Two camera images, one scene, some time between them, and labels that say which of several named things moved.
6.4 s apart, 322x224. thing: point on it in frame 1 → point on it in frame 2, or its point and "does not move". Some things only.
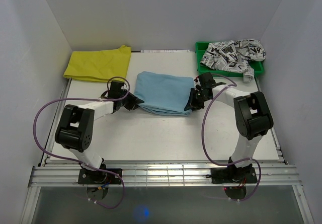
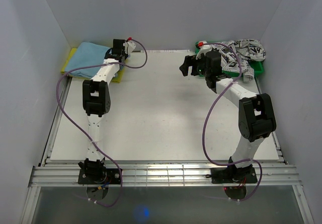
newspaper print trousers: x=234 y=56 does not move
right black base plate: x=233 y=175 does not move
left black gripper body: x=129 y=101 → x=124 y=54
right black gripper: x=192 y=104 → x=190 y=61
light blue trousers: x=163 y=93 → x=86 y=54
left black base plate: x=97 y=176 does not move
